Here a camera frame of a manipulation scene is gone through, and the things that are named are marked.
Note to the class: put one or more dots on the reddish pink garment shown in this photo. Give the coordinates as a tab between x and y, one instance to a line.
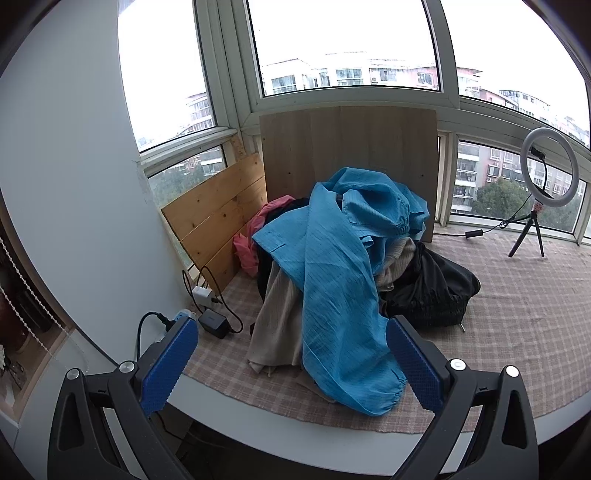
247	249

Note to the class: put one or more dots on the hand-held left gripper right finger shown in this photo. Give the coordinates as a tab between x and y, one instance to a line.
415	369

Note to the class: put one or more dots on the white power strip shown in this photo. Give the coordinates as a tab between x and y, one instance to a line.
185	314

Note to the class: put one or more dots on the dark garment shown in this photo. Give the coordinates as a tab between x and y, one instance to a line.
265	267

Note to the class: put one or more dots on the black garment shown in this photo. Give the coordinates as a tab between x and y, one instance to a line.
434	286

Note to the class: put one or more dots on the pine wood panel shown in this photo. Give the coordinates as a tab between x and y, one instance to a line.
207	217

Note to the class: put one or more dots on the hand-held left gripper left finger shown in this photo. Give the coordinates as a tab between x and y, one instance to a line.
168	364

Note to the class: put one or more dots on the white power adapter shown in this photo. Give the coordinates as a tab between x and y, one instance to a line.
202	294

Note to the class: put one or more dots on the black tripod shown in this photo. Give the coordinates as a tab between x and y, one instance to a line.
535	221

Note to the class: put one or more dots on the cream knitted garment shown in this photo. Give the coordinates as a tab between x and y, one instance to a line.
397	263

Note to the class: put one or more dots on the beige garment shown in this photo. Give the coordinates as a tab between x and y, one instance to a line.
277	318

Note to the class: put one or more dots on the light plywood board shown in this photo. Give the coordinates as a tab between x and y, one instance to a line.
323	143

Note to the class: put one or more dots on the blue striped jacket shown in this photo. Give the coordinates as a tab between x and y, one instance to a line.
332	286

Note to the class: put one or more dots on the pink plaid mat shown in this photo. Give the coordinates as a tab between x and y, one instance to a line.
508	323

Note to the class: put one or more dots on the black charger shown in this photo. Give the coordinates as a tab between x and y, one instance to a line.
213	323

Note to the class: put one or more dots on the white window frame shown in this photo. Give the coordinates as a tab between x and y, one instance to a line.
240	69

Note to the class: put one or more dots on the wooden shelf unit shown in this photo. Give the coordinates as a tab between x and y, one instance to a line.
27	364

